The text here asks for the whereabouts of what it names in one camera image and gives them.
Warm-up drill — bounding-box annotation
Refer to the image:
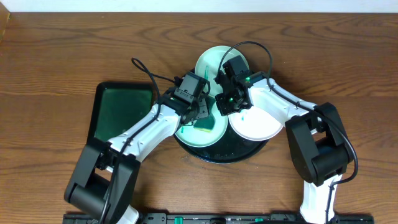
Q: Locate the mint plate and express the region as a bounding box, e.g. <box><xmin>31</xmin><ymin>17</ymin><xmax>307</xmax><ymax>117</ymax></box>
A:
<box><xmin>195</xmin><ymin>45</ymin><xmax>249</xmax><ymax>101</ymax></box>
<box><xmin>175</xmin><ymin>97</ymin><xmax>228</xmax><ymax>147</ymax></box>

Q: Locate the rectangular black water tray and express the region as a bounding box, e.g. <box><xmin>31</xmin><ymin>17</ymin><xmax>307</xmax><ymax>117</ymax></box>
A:
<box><xmin>87</xmin><ymin>82</ymin><xmax>155</xmax><ymax>142</ymax></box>

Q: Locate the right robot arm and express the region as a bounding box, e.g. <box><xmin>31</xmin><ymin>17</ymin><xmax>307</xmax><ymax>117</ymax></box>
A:
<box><xmin>215</xmin><ymin>70</ymin><xmax>358</xmax><ymax>223</ymax></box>

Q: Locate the round black tray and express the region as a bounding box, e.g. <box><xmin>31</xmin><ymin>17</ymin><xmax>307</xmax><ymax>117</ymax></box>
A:
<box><xmin>167</xmin><ymin>67</ymin><xmax>275</xmax><ymax>165</ymax></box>

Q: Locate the green scouring sponge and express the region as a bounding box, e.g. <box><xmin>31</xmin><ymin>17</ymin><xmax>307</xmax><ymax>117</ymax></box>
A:
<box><xmin>193</xmin><ymin>115</ymin><xmax>215</xmax><ymax>132</ymax></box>

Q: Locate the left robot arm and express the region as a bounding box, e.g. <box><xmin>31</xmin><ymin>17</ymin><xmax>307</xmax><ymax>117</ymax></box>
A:
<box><xmin>64</xmin><ymin>88</ymin><xmax>208</xmax><ymax>223</ymax></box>

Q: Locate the white plate green stain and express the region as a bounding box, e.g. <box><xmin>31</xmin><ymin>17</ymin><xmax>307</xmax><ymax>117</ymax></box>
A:
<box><xmin>228</xmin><ymin>106</ymin><xmax>283</xmax><ymax>141</ymax></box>

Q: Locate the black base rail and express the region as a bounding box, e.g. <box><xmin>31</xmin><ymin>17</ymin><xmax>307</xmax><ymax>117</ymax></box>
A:
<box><xmin>62</xmin><ymin>212</ymin><xmax>376</xmax><ymax>224</ymax></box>

